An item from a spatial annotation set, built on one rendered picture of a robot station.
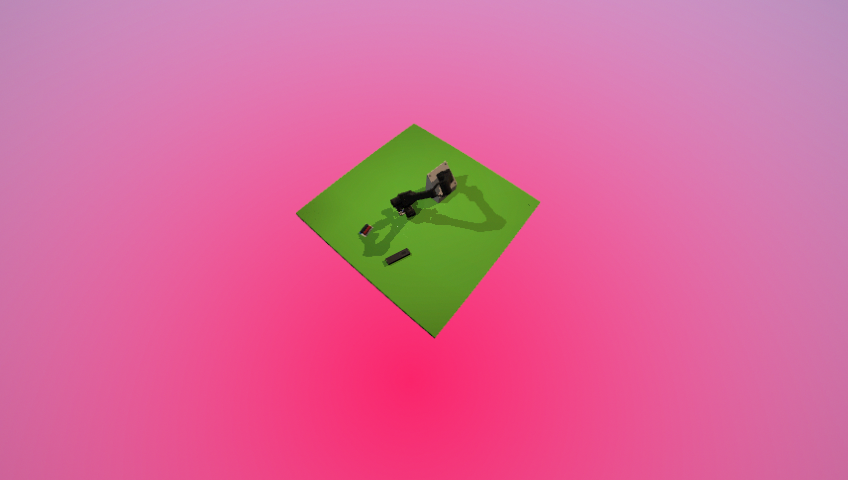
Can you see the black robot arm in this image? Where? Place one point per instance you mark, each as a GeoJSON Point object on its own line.
{"type": "Point", "coordinates": [409, 197]}

